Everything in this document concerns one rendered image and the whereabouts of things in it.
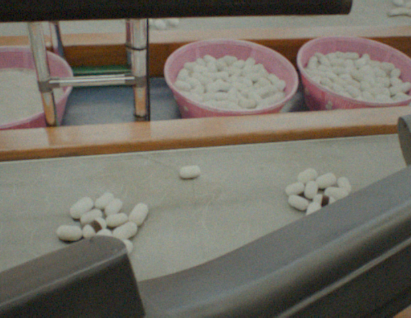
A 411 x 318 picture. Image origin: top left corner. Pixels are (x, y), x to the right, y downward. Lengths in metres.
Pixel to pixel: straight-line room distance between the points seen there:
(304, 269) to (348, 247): 0.02
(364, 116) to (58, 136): 0.54
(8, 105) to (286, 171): 0.52
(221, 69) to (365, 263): 0.86
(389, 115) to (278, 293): 0.78
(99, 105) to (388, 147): 0.58
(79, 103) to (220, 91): 0.29
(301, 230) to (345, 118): 0.68
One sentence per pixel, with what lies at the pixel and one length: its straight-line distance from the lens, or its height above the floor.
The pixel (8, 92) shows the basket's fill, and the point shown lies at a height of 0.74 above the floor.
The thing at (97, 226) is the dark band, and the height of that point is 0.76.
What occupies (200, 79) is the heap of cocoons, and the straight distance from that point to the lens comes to 0.98.
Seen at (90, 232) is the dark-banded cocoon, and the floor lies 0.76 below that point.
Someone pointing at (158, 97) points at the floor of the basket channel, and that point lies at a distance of 1.04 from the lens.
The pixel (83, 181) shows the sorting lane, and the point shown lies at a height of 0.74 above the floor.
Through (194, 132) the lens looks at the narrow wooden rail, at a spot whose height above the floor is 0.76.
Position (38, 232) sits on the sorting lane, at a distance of 0.70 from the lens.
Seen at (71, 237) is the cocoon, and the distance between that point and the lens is 0.67.
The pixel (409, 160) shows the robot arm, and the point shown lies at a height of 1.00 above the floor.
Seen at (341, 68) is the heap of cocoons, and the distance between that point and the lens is 1.09.
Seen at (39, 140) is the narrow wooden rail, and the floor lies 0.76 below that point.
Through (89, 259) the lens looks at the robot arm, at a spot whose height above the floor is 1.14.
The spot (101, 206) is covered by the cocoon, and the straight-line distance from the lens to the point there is 0.70.
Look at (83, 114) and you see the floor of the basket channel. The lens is 1.00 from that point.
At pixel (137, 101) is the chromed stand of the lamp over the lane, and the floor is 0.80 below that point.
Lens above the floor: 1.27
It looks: 42 degrees down
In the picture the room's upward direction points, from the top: 5 degrees clockwise
